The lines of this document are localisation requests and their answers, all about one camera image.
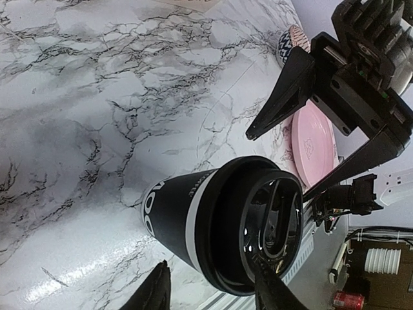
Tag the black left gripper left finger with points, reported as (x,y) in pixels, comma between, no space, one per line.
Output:
(155,291)

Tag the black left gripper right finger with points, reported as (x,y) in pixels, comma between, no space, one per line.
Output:
(271,292)

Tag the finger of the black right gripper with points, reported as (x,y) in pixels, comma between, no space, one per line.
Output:
(351,171)

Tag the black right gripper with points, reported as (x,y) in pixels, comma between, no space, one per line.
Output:
(358,78)

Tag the black paper coffee cup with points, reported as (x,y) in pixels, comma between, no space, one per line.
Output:
(169,213)

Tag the black plastic cup lid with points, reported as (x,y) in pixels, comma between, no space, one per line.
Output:
(251,210)

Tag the white paper gift bag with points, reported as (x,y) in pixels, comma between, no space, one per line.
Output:
(197,5)

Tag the red patterned ceramic bowl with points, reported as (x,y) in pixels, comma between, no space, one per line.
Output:
(292,37)

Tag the pink plastic plate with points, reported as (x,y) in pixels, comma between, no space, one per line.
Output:
(313,144)

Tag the white power strip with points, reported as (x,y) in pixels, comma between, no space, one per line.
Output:
(338,264)

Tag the red soda can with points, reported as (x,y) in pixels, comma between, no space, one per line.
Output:
(349,301)

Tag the stack of white cups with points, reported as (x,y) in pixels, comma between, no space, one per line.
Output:
(382,261)

